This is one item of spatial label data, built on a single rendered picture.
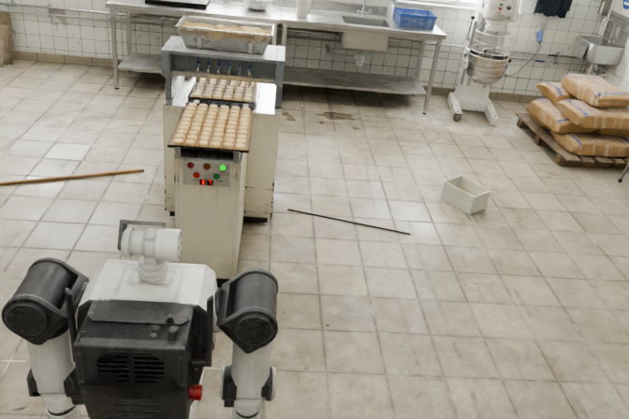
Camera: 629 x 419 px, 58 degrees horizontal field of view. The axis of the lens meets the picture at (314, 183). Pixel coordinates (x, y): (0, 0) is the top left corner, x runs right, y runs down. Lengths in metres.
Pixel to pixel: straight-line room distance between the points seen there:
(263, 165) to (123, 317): 2.63
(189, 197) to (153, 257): 1.86
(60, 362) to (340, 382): 1.79
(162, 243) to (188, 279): 0.11
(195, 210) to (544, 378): 2.01
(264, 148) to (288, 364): 1.39
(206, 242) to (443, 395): 1.45
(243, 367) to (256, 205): 2.60
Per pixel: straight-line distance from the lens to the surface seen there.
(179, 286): 1.24
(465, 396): 3.07
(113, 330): 1.15
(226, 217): 3.10
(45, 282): 1.28
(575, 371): 3.46
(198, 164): 2.93
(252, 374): 1.34
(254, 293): 1.21
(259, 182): 3.77
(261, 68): 3.56
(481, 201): 4.61
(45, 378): 1.43
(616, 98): 5.99
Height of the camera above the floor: 2.14
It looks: 28 degrees down
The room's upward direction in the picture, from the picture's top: 7 degrees clockwise
